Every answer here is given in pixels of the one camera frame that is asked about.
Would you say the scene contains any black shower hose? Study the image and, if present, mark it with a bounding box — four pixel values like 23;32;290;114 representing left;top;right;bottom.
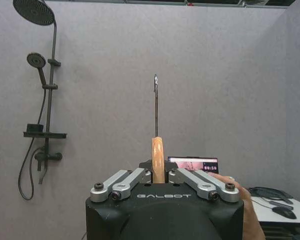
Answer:
17;87;50;201

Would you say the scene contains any black shower riser pipe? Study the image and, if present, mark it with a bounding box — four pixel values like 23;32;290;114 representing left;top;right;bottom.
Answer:
41;17;62;161

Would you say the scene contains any laptop with lit screen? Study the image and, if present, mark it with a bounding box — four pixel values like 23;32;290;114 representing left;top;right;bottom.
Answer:
167;156;220;175

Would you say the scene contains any black box on shelf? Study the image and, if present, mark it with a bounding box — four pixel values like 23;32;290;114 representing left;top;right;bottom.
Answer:
26;123;44;133

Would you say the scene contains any wooden hanger with metal hook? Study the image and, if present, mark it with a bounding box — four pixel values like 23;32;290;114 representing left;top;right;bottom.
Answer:
150;73;166;185

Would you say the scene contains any black hand shower head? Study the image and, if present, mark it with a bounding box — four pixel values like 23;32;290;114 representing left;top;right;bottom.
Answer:
26;52;48;86

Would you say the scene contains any black computer mouse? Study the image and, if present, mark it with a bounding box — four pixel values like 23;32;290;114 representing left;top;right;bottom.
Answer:
272;206;298;220

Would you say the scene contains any dark slatted cabinet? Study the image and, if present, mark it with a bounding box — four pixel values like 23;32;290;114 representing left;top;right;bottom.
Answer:
258;220;300;240

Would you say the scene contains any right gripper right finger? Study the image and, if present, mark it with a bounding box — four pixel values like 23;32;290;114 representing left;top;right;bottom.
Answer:
164;159;242;203

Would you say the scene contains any black shower mixer valve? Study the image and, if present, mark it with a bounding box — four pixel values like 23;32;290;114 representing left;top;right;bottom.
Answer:
34;146;64;172

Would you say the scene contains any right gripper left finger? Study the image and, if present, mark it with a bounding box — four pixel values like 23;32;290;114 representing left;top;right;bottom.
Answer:
90;159;154;203

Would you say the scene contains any black shower shelf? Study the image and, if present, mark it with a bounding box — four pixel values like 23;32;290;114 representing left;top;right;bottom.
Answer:
22;131;68;139

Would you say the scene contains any black round rain shower head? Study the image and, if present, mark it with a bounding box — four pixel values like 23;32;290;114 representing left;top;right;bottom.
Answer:
12;0;57;27

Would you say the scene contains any grey pen-like bar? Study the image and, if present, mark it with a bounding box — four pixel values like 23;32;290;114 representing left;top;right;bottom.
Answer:
269;199;295;211

